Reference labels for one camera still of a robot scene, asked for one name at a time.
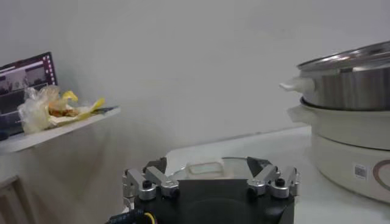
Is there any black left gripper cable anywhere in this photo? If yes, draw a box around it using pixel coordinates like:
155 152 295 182
105 208 157 224

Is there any round glass pot lid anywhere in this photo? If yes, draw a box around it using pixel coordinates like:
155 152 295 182
166 156 275 181

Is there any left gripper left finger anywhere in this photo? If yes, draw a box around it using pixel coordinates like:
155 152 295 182
121 156 180 202

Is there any white side table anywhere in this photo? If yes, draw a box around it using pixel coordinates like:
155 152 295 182
0 106 122 224

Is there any clear plastic bag yellow food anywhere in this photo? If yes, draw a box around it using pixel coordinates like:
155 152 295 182
17 85 106 135

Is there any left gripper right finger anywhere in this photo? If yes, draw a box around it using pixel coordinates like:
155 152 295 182
246 156 301 200

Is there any stainless steel steamer basket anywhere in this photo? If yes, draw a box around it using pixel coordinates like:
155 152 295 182
279 41 390 112

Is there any laptop with dark red screen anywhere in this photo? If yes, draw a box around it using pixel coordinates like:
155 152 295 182
0 51 59 141

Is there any white electric cooker pot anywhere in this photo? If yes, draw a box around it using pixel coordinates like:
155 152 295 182
286 97 390 205

